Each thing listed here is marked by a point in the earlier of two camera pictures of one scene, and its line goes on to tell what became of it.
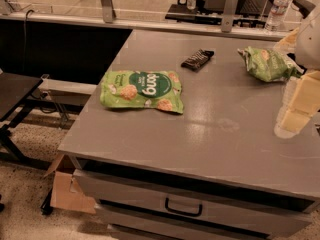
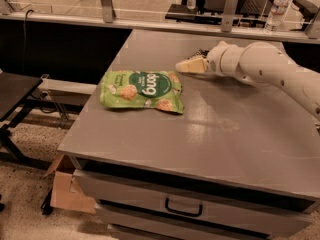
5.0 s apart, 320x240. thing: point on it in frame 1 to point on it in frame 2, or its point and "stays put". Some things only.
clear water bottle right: x=278 y=10 stays put
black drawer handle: x=196 y=214 stays put
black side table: x=15 y=91 stays put
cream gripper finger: x=306 y=98 to x=193 y=65
